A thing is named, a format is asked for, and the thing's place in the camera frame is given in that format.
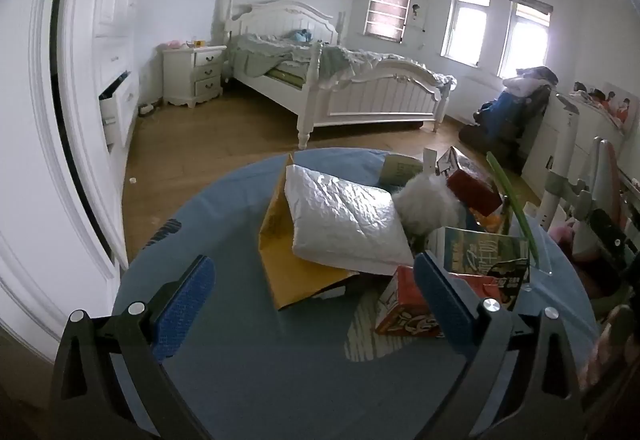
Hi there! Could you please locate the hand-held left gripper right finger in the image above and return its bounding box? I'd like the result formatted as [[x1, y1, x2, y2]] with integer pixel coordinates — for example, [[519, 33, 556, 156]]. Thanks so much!
[[414, 251, 583, 440]]

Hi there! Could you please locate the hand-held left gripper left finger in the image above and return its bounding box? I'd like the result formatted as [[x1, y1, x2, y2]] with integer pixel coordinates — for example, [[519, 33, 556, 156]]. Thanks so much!
[[50, 255, 216, 440]]

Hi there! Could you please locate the orange drink carton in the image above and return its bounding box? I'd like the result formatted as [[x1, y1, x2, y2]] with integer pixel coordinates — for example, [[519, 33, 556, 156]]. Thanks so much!
[[375, 265, 446, 338]]

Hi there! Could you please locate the green white printed carton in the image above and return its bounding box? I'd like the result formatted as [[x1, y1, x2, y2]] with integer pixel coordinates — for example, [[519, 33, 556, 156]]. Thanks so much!
[[430, 226, 531, 313]]

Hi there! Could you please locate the blue tablecloth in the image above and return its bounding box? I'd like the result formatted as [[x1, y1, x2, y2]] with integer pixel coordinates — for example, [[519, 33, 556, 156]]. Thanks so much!
[[112, 147, 601, 440]]

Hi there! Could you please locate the white fluffy ball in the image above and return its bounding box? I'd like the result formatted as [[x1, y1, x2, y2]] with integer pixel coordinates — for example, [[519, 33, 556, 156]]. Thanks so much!
[[391, 172, 466, 235]]

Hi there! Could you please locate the yellow paper envelope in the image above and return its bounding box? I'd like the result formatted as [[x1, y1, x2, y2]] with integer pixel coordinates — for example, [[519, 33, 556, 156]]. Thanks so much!
[[259, 152, 361, 311]]

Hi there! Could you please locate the red box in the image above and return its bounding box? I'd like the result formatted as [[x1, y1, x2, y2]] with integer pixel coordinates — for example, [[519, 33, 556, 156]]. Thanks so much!
[[446, 168, 503, 215]]

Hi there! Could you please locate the green straw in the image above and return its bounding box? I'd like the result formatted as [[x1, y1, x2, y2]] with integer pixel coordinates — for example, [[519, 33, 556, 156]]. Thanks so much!
[[486, 152, 541, 261]]

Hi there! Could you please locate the white padded mailer bag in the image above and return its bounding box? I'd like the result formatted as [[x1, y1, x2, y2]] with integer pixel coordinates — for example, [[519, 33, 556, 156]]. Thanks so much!
[[284, 165, 416, 277]]

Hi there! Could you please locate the silver foil bag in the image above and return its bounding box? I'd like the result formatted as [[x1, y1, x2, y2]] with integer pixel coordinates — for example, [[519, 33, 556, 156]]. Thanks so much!
[[437, 146, 493, 185]]

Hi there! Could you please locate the pale green paper box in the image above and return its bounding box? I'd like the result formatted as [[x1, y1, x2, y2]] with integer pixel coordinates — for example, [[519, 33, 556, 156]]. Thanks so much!
[[380, 155, 426, 188]]

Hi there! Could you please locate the white dresser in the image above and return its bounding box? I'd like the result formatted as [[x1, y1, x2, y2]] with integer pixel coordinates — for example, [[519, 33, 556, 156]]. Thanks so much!
[[522, 92, 626, 201]]

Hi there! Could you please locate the open white wardrobe drawer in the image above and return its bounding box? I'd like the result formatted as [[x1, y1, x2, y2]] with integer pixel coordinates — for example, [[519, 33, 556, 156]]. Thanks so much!
[[98, 71, 133, 151]]

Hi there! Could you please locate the white wooden bed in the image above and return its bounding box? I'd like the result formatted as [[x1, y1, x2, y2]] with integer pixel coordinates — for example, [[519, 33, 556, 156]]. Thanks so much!
[[222, 0, 458, 151]]

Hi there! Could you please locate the white nightstand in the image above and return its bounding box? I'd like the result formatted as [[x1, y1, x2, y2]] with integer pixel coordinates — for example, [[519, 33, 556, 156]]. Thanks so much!
[[161, 44, 228, 109]]

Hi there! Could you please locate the pale green quilt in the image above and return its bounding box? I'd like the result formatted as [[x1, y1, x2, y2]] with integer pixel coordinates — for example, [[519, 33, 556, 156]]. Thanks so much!
[[230, 32, 458, 93]]

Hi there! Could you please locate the bright window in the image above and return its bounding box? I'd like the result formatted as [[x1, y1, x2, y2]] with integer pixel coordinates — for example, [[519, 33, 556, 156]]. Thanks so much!
[[497, 0, 553, 79], [440, 0, 493, 68]]

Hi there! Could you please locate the window with striped blind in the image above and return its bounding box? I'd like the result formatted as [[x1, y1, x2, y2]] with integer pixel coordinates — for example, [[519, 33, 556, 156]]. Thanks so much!
[[362, 0, 416, 43]]

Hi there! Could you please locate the wall poster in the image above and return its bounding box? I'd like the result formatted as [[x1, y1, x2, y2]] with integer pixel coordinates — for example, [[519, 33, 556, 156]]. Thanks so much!
[[572, 80, 640, 135]]

